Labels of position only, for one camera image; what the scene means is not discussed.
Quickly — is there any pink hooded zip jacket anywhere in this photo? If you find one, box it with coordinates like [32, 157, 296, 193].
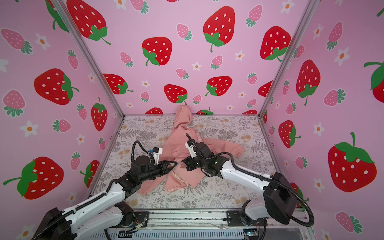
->
[137, 104, 246, 196]

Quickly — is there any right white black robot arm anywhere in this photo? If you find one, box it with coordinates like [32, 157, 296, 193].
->
[183, 140, 315, 228]

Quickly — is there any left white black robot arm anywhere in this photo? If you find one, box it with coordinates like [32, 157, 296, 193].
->
[33, 156, 177, 240]

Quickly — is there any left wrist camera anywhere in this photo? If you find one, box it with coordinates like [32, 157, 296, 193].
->
[149, 147, 163, 165]

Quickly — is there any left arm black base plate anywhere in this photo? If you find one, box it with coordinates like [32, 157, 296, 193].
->
[119, 211, 150, 229]

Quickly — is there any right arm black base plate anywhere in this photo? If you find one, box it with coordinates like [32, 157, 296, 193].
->
[223, 210, 268, 227]

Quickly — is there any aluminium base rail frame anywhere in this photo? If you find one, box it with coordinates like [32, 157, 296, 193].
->
[91, 209, 316, 240]

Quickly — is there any left aluminium corner post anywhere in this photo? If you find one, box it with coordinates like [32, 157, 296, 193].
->
[53, 0, 125, 118]

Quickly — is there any aluminium corner post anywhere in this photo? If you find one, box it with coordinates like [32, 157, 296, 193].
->
[53, 0, 125, 118]
[259, 0, 320, 120]

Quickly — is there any right aluminium corner post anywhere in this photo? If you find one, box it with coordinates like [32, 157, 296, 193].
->
[259, 0, 320, 120]

